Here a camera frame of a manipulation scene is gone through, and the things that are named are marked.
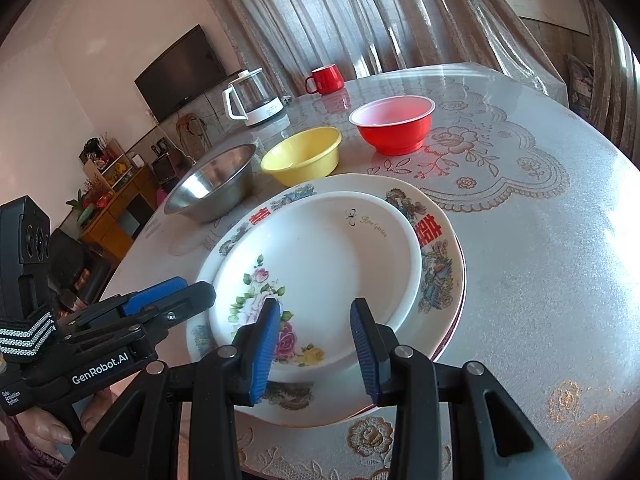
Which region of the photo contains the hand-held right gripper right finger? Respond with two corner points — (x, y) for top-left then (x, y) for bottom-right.
(350, 298), (557, 480)

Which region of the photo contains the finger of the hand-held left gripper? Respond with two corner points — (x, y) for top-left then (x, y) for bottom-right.
(75, 276), (189, 327)
(144, 281), (217, 347)

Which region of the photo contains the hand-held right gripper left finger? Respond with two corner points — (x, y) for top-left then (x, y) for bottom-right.
(82, 298), (282, 480)

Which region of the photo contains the white rose print plate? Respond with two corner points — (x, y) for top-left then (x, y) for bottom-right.
(207, 191), (423, 368)

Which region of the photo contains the large pink-rimmed floral plate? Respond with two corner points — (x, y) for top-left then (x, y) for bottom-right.
(345, 230), (467, 418)

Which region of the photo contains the blue and red print plate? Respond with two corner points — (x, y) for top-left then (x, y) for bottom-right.
(186, 173), (461, 428)

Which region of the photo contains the stainless steel bowl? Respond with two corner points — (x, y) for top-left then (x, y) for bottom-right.
(164, 143), (257, 223)

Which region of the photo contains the yellow plastic bowl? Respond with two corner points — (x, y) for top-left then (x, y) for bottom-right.
(260, 126), (343, 187)

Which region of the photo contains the red plastic bowl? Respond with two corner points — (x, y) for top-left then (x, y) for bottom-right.
(348, 95), (436, 156)

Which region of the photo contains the person's left hand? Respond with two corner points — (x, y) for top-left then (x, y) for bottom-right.
(25, 387), (118, 465)

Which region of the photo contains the wooden cabinet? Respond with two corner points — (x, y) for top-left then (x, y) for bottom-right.
(77, 165), (161, 261)

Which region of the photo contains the black padded chair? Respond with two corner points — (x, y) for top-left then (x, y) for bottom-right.
(47, 230), (113, 306)

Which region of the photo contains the small wooden shelf with ornaments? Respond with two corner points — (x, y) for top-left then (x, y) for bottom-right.
(80, 137), (133, 191)

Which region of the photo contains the folded wooden chair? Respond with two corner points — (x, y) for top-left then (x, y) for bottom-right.
(177, 112), (208, 158)

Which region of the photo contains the white electric glass kettle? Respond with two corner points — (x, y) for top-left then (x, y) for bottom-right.
(222, 68), (285, 127)

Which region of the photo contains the red mug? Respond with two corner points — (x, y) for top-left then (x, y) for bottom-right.
(305, 64), (344, 95)

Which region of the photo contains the wide beige sheer curtain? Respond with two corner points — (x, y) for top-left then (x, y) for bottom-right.
(187, 0), (571, 106)

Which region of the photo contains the grey patterned bag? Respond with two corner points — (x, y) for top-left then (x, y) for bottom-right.
(567, 55), (596, 111)

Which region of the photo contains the narrow beige sheer curtain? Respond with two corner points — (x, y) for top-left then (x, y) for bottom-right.
(570, 0), (640, 161)

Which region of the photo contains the black wall television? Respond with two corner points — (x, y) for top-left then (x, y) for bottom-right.
(134, 24), (227, 123)

